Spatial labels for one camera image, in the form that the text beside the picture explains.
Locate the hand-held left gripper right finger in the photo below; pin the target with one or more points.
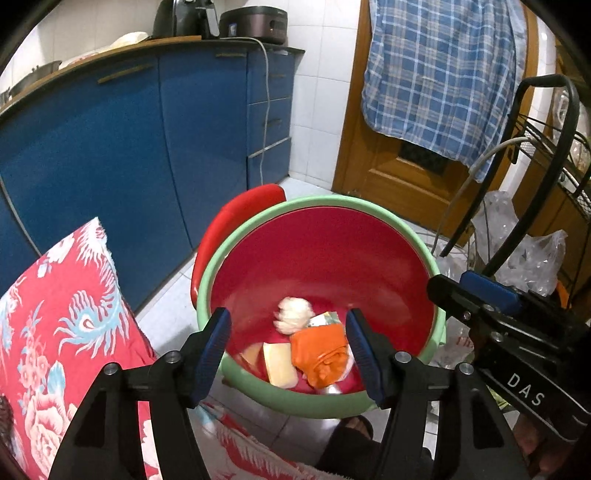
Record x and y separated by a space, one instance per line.
367 360

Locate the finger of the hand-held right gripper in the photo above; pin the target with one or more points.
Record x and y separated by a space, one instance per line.
494 290
455 300

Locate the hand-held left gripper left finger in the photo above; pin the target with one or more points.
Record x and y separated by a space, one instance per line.
210 360

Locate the silver foil packet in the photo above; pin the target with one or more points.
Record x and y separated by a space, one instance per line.
333 390

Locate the orange plastic bag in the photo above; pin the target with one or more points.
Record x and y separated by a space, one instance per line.
321 355

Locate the green and white packet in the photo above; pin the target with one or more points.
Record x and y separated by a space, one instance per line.
325 319

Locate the yellow sponge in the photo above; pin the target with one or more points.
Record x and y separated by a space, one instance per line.
279 367

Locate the white paper ball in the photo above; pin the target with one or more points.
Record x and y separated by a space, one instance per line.
293 314

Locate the red and green basin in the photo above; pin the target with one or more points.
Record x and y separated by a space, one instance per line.
323 258

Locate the person's right hand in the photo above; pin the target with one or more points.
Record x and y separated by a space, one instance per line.
535 450

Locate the white printed plastic bag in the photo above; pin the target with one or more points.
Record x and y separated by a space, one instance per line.
455 344

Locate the crinkled clear plastic bag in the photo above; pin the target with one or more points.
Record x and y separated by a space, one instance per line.
535 258

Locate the person's black slipper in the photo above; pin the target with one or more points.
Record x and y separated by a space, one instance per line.
358 427

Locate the person's dark trouser leg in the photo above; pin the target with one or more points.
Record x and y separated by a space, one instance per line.
355 457

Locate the red plastic stool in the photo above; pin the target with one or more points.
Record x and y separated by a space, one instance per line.
231 217

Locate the red floral tablecloth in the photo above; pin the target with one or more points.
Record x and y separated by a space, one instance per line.
60 323

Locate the blue plaid cloth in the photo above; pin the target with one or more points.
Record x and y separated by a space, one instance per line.
438 78

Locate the blue kitchen base cabinet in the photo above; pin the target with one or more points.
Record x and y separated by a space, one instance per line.
115 147

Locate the patterned plate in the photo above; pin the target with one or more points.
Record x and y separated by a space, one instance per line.
81 59

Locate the white dish cover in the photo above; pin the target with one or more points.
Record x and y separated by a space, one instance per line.
131 39

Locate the dark rice cooker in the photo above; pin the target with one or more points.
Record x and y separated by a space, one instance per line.
254 25

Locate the black air fryer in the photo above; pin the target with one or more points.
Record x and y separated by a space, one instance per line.
184 21

